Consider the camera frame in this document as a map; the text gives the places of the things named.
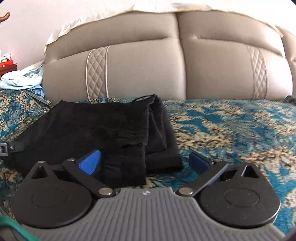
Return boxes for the black pants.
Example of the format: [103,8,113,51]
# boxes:
[3,93,185,182]

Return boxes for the teal paisley sofa cover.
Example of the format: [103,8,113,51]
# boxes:
[1,89,295,234]

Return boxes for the light blue clothes pile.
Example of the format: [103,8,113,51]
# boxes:
[1,61,45,97]

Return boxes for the red box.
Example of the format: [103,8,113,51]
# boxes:
[0,58,14,68]

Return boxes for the beige leather sofa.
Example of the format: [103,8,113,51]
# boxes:
[43,11,295,104]

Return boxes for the curved wooden lamp stand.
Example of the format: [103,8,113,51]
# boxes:
[0,12,11,24]

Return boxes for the green cable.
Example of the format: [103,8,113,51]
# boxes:
[0,215,41,241]

